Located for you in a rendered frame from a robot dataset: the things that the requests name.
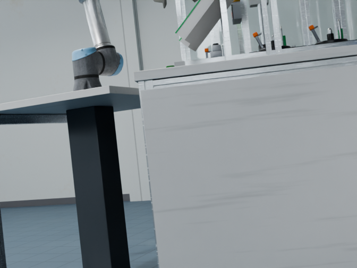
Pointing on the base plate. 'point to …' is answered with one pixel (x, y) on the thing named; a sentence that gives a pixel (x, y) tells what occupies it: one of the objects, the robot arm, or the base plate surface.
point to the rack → (263, 27)
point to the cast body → (216, 50)
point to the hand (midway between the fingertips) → (165, 5)
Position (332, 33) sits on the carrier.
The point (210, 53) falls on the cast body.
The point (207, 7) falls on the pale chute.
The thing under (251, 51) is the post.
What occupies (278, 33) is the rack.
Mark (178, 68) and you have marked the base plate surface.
